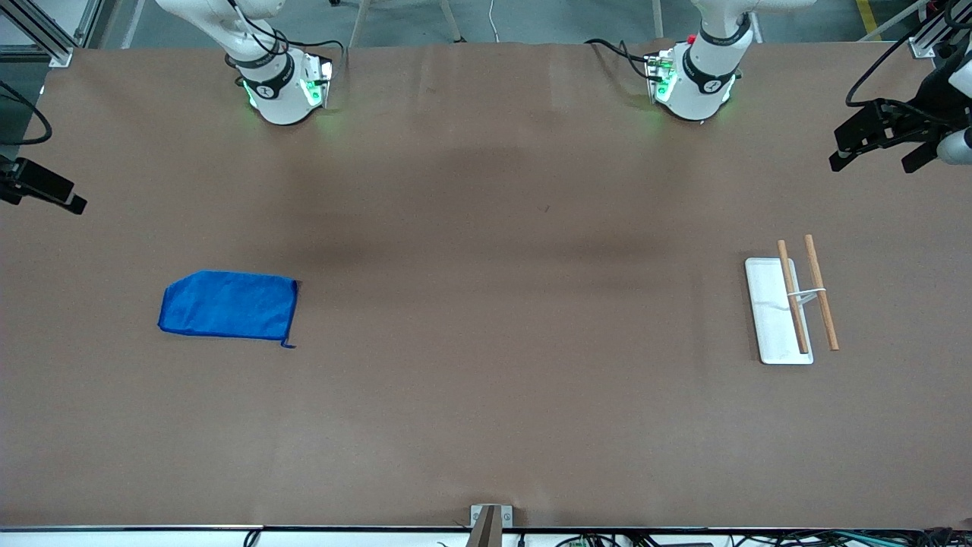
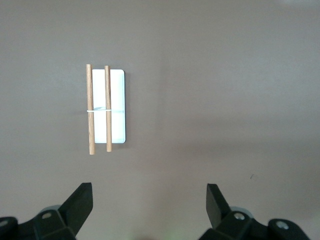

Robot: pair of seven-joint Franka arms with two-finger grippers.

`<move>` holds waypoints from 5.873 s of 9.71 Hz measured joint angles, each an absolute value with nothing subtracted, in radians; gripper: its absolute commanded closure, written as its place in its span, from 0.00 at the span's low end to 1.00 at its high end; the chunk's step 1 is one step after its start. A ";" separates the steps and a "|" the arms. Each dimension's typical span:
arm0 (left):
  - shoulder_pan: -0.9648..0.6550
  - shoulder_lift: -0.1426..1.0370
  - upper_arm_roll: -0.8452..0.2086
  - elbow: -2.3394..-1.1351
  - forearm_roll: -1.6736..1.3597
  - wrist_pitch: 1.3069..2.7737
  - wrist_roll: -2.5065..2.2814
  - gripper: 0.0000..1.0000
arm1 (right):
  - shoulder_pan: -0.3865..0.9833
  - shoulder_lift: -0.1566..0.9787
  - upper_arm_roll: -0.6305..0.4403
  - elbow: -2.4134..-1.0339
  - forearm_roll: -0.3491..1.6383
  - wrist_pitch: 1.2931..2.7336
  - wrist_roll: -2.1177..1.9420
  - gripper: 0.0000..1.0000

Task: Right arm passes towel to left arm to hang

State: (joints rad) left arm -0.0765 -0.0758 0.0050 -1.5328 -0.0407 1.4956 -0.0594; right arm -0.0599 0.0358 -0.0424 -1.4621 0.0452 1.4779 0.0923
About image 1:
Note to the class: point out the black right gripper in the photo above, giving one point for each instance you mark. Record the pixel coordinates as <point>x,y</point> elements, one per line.
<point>30,182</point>

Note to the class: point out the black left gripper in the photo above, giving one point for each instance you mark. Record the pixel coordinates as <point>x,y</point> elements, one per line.
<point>931,107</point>

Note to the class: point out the blue cloth towel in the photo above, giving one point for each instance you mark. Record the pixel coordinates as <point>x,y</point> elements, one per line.
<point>228,304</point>

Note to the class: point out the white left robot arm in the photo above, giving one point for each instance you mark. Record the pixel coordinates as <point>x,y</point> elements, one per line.
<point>706,83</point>

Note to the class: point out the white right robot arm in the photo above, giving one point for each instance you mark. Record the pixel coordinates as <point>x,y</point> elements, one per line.
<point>281,99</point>

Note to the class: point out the white rack with wooden bars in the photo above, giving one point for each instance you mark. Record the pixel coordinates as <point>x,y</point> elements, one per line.
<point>774,327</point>

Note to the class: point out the grey stand legs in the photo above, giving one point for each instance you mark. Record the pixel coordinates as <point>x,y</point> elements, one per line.
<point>452,21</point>

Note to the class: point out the aluminium frame profile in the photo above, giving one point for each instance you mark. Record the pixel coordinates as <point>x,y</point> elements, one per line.
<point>923,45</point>
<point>45,42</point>

